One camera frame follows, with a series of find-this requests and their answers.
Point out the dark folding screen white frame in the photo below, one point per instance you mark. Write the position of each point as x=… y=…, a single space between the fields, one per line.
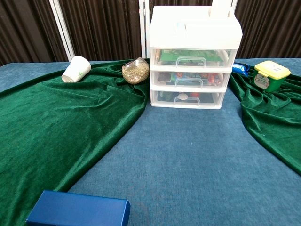
x=105 y=28

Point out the blue felt table cover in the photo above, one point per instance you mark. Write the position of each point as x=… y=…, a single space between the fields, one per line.
x=183 y=153

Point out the green velvet cloth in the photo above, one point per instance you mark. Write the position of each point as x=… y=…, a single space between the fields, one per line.
x=58 y=117

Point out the glass jar of grains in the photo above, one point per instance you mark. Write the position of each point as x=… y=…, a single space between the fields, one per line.
x=135 y=71

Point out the white plastic drawer unit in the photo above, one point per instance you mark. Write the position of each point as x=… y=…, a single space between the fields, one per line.
x=195 y=35

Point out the clear drawer with green board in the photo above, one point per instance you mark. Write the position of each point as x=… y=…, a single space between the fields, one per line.
x=191 y=61

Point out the white paper cup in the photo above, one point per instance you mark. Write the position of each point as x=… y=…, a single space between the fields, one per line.
x=76 y=68

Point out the blue cardboard box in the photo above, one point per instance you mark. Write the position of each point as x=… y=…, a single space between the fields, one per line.
x=77 y=209

